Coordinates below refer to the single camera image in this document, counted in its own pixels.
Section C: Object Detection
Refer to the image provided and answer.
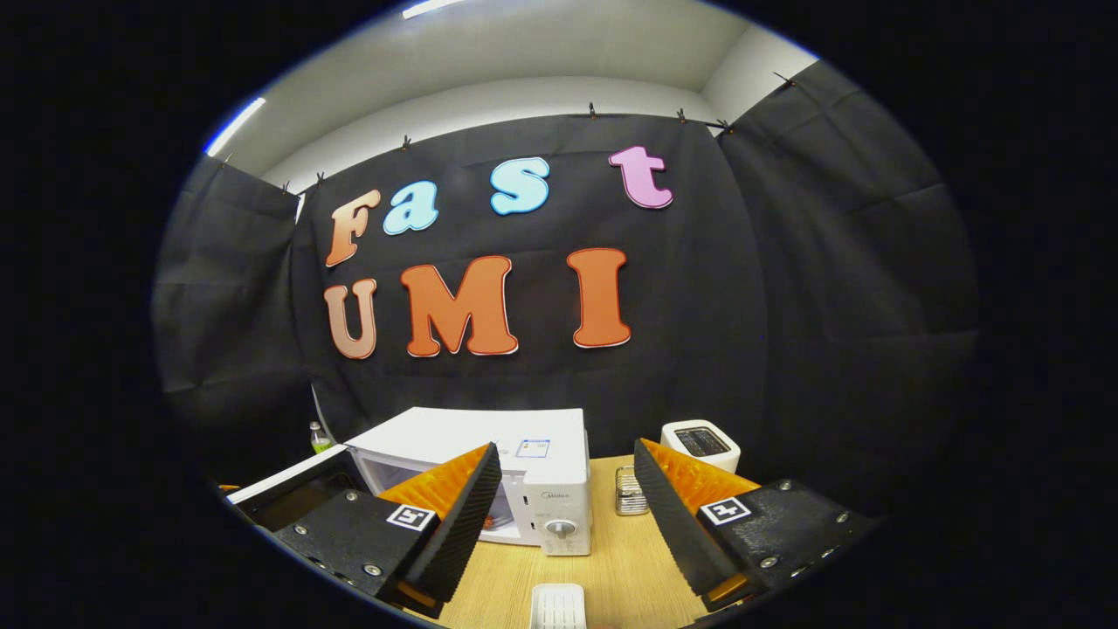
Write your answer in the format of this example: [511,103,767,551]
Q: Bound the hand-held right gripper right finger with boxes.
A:
[633,437,879,614]

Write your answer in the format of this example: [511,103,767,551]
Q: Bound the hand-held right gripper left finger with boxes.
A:
[273,442,504,619]

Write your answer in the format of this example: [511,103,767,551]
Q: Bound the white microwave oven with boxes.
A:
[225,407,593,557]

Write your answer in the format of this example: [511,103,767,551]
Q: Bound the shiny ribbed jar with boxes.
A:
[615,466,650,516]

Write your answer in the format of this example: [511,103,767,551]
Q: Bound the white toaster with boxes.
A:
[660,419,742,474]

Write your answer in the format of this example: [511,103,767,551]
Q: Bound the white rectangular dish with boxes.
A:
[529,583,588,629]

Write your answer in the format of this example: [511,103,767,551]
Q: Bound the black backdrop cloth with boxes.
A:
[150,59,979,516]

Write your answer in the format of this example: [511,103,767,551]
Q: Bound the row of black cloth clips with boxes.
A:
[218,73,796,193]

